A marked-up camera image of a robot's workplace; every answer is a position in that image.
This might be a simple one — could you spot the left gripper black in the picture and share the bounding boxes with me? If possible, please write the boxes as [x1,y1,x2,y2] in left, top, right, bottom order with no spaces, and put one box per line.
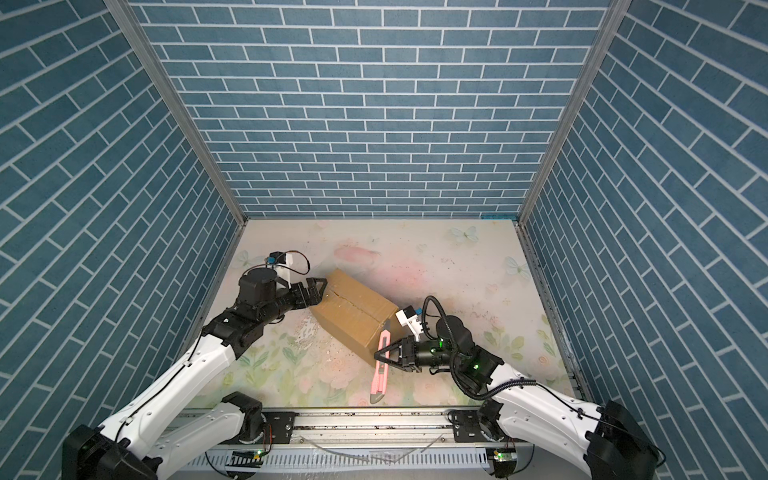
[258,276,328,328]

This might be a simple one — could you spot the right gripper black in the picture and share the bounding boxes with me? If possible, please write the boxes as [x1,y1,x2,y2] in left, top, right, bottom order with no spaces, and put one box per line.
[375,335,463,374]

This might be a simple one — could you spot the pink utility knife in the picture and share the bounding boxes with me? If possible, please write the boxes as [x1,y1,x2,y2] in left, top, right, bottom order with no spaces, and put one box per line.
[369,320,391,405]

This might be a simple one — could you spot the brown cardboard express box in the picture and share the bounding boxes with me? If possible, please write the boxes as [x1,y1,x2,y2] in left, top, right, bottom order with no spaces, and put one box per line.
[310,269,410,367]

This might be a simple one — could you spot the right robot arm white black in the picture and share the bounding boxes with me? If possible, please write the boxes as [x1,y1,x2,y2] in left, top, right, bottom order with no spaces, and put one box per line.
[374,315,666,479]

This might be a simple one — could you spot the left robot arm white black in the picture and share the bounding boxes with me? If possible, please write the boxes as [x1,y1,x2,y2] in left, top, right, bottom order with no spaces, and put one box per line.
[61,267,328,479]

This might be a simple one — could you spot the left controller board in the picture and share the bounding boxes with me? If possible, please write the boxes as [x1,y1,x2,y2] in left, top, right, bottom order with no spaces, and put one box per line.
[225,450,264,479]

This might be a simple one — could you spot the controller board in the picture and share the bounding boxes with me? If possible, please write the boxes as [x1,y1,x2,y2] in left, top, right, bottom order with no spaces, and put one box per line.
[486,449,518,478]
[225,450,264,479]

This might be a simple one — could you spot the right controller board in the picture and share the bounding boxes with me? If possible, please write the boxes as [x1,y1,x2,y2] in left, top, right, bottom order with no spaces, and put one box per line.
[486,449,518,478]

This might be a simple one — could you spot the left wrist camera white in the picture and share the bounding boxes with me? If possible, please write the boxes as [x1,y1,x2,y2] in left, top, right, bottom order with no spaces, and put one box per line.
[265,252,300,284]

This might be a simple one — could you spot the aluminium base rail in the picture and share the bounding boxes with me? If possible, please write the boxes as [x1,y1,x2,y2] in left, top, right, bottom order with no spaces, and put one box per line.
[173,406,625,463]

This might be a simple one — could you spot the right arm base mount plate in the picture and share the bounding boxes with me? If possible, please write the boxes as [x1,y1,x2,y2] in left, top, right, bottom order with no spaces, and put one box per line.
[446,408,509,443]

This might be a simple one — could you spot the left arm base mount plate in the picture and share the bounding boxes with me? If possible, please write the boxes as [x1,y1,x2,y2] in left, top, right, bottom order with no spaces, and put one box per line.
[237,410,297,446]

